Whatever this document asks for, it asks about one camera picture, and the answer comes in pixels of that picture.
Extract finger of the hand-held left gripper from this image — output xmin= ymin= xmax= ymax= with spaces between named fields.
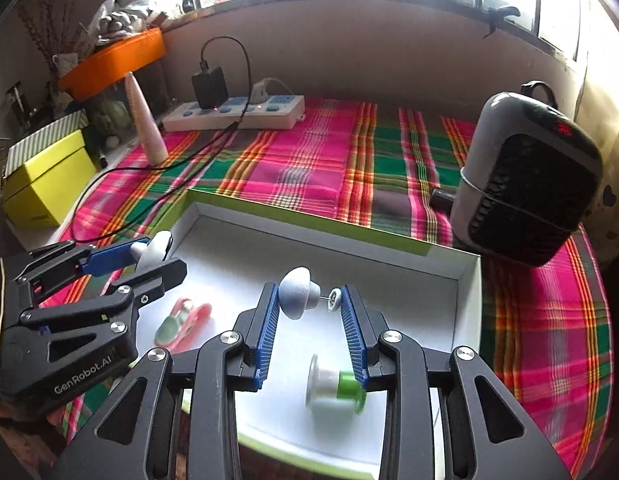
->
xmin=2 ymin=237 xmax=152 ymax=292
xmin=18 ymin=257 xmax=188 ymax=335

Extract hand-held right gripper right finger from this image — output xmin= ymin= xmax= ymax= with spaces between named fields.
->
xmin=339 ymin=282 xmax=575 ymax=480

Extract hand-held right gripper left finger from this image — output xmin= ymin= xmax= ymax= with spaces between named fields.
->
xmin=44 ymin=280 xmax=281 ymax=480

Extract white panda-face round case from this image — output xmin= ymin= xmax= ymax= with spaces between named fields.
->
xmin=131 ymin=231 xmax=174 ymax=267

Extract white mushroom-shaped knob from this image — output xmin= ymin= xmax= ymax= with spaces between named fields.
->
xmin=279 ymin=266 xmax=343 ymax=320

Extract pink small bottle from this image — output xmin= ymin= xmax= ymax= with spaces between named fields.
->
xmin=154 ymin=297 xmax=213 ymax=351

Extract white and green knob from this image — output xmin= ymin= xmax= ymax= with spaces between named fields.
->
xmin=304 ymin=354 xmax=368 ymax=417

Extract shallow white cardboard box lid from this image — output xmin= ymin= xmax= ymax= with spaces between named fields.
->
xmin=159 ymin=187 xmax=483 ymax=480

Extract yellow-green box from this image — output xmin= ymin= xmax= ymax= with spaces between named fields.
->
xmin=1 ymin=130 xmax=99 ymax=229

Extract green striped white box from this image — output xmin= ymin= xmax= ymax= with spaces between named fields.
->
xmin=6 ymin=110 xmax=90 ymax=175

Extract pink and white tube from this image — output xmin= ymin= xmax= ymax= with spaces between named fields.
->
xmin=124 ymin=71 xmax=169 ymax=165

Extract black heater plug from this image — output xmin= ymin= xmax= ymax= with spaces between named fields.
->
xmin=429 ymin=187 xmax=458 ymax=209

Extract pink and green plaid blanket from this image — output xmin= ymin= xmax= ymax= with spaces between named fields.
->
xmin=39 ymin=95 xmax=615 ymax=480

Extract white power strip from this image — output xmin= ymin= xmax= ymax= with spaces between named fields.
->
xmin=162 ymin=94 xmax=306 ymax=134

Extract black charger brick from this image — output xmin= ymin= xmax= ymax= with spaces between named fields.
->
xmin=190 ymin=60 xmax=229 ymax=110

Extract orange box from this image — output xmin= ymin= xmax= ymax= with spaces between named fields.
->
xmin=58 ymin=27 xmax=168 ymax=101

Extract white plug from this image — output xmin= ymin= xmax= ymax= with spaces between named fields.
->
xmin=249 ymin=77 xmax=292 ymax=105

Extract grey and black heater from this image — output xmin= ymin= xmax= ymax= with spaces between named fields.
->
xmin=448 ymin=80 xmax=605 ymax=267

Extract pile of grey wrapped clutter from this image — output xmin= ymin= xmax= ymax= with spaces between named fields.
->
xmin=88 ymin=0 xmax=161 ymax=45

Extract dried branches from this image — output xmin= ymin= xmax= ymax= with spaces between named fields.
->
xmin=16 ymin=0 xmax=90 ymax=63

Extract cream patterned curtain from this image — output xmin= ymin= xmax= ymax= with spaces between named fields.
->
xmin=574 ymin=60 xmax=619 ymax=271

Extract black cable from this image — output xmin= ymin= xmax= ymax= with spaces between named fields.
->
xmin=70 ymin=35 xmax=253 ymax=244

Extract black window handle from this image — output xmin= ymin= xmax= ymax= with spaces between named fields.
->
xmin=482 ymin=5 xmax=523 ymax=39

